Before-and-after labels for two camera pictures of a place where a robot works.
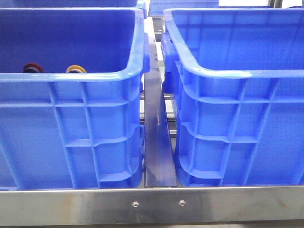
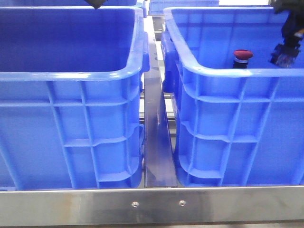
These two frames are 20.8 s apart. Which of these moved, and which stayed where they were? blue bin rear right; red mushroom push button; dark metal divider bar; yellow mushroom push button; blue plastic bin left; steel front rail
Moved: yellow mushroom push button; red mushroom push button
Stayed: steel front rail; dark metal divider bar; blue bin rear right; blue plastic bin left
